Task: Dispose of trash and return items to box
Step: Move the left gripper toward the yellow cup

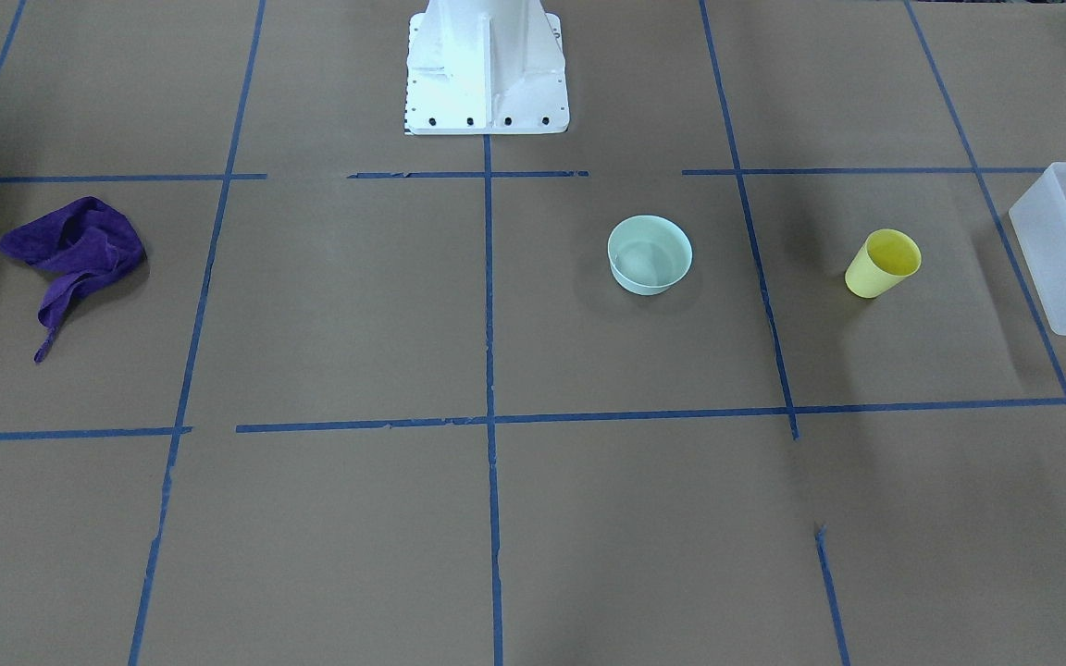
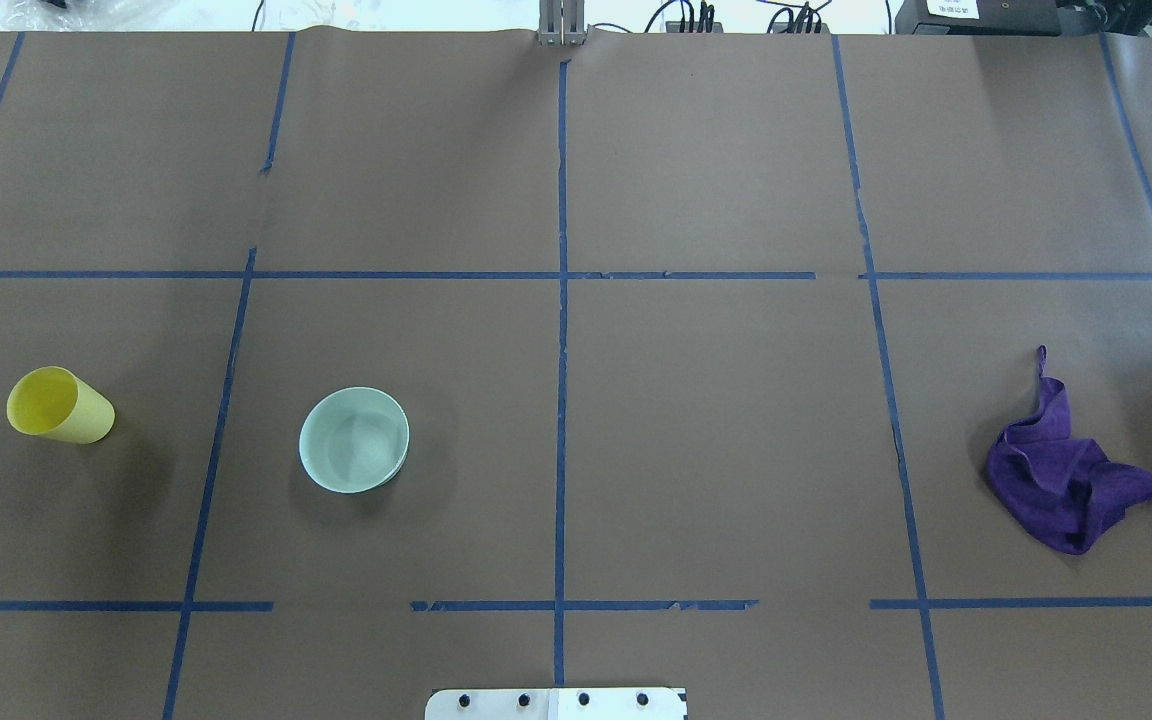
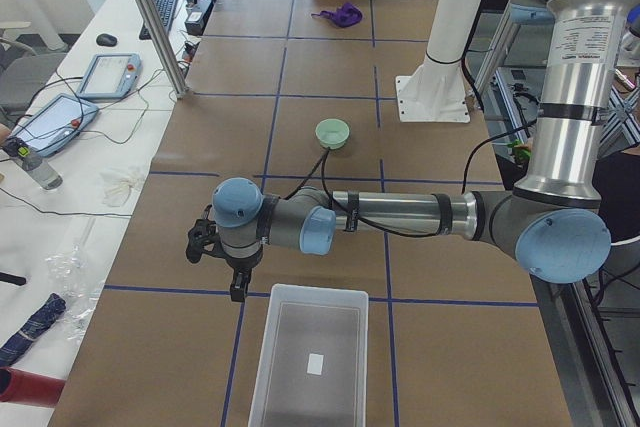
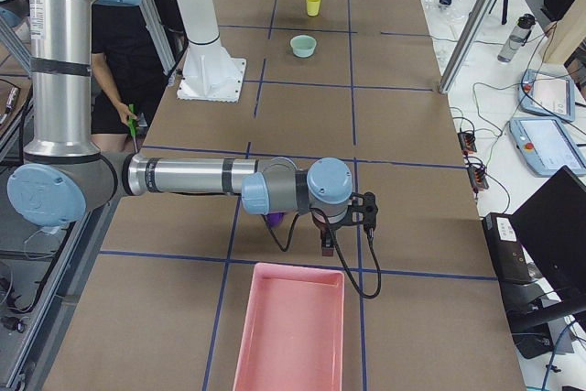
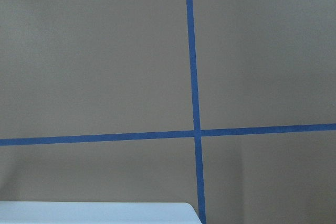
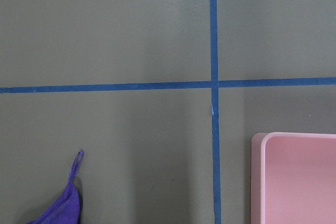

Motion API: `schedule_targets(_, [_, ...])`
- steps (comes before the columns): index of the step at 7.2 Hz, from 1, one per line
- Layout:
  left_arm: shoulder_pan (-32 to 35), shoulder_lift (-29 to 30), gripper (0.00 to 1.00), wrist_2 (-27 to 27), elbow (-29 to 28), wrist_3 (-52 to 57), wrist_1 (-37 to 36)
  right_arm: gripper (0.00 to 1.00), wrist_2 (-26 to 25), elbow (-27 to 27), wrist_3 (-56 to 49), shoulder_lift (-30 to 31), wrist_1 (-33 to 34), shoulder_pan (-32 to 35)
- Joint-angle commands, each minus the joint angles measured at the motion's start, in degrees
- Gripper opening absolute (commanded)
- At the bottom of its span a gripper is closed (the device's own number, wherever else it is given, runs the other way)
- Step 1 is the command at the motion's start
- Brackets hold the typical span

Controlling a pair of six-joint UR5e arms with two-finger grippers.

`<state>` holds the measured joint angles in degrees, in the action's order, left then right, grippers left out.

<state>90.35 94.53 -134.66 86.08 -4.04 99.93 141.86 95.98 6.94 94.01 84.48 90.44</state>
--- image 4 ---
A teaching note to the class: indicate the orange black connector block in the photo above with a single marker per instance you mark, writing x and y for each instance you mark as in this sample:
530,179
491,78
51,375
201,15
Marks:
467,142

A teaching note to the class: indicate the green tool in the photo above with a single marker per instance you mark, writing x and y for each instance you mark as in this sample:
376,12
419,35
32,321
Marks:
132,123

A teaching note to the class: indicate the yellow plastic cup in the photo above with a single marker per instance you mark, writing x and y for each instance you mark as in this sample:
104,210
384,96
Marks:
312,7

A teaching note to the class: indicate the small black tripod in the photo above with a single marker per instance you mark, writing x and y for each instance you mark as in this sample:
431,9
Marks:
504,10

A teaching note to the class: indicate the aluminium frame post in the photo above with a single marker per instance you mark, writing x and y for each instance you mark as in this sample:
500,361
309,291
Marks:
464,44

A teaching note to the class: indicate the far teach pendant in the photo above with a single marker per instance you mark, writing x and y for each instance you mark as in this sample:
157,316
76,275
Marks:
547,94

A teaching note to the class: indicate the black box device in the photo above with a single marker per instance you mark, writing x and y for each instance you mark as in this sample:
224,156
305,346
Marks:
506,252

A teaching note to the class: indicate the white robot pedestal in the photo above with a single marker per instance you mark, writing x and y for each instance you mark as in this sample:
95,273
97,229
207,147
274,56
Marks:
209,73

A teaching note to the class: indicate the person in black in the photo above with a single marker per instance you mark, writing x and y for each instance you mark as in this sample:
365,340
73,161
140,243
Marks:
128,71

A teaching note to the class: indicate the light green bowl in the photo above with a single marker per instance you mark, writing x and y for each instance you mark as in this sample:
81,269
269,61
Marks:
303,46

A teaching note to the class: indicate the teach pendant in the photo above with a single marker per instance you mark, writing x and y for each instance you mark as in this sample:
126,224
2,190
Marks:
547,94
546,146

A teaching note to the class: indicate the black monitor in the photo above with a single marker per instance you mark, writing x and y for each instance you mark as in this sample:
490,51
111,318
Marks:
550,225

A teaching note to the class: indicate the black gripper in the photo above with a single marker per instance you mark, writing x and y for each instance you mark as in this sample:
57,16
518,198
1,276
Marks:
324,227

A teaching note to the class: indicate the clear water bottle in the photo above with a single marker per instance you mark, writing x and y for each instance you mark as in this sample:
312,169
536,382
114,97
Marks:
517,38

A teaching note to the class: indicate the pink plastic bin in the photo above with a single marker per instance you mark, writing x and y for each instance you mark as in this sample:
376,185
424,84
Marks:
293,330

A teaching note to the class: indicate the near teach pendant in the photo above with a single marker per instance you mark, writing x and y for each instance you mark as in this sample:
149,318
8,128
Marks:
546,146

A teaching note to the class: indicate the purple cloth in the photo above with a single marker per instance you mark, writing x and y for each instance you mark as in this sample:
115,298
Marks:
275,219

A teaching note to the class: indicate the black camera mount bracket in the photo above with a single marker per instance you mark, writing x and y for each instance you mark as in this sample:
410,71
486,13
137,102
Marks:
362,210

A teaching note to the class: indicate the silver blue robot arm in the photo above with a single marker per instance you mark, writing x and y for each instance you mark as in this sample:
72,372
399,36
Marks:
65,175

